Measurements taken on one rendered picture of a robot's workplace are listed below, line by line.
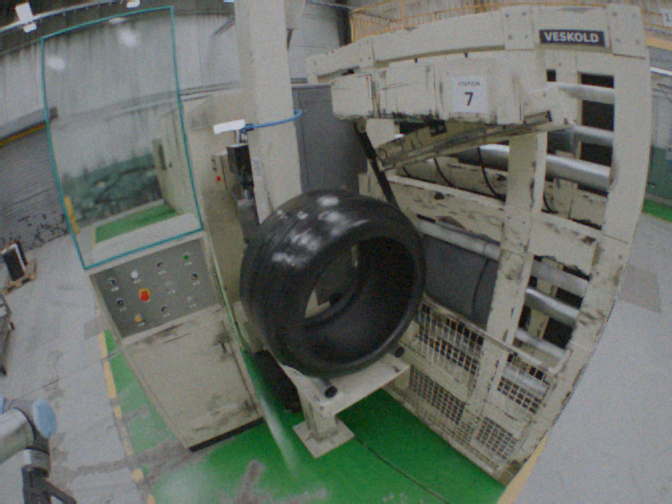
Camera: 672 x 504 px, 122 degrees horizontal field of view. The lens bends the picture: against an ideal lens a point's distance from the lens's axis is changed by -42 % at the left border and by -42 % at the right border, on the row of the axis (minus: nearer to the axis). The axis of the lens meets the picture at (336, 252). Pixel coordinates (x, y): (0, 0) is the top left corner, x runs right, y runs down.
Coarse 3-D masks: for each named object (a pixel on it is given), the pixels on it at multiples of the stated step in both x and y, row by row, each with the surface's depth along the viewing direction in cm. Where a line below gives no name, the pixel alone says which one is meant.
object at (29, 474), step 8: (24, 472) 35; (32, 472) 37; (40, 472) 39; (48, 472) 42; (24, 480) 34; (32, 480) 36; (40, 480) 38; (24, 488) 31; (32, 488) 33; (40, 488) 36; (24, 496) 30; (32, 496) 32; (40, 496) 34; (48, 496) 36
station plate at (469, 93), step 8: (456, 80) 58; (464, 80) 57; (472, 80) 55; (480, 80) 54; (456, 88) 59; (464, 88) 58; (472, 88) 56; (480, 88) 55; (456, 96) 60; (464, 96) 59; (472, 96) 57; (480, 96) 55; (456, 104) 61; (464, 104) 59; (472, 104) 58; (480, 104) 56; (480, 112) 57
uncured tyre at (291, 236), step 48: (336, 192) 87; (288, 240) 73; (336, 240) 73; (384, 240) 112; (240, 288) 86; (288, 288) 71; (384, 288) 116; (288, 336) 74; (336, 336) 114; (384, 336) 106
